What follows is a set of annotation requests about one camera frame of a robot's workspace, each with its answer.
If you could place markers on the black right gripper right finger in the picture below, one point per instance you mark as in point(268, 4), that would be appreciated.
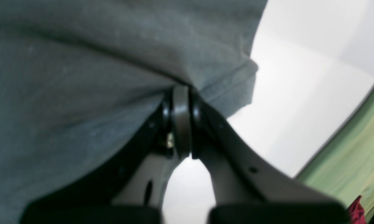
point(248, 190)

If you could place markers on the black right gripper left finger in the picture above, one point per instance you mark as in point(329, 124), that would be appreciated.
point(129, 188)

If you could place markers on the grey t-shirt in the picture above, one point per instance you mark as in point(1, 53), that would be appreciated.
point(79, 77)

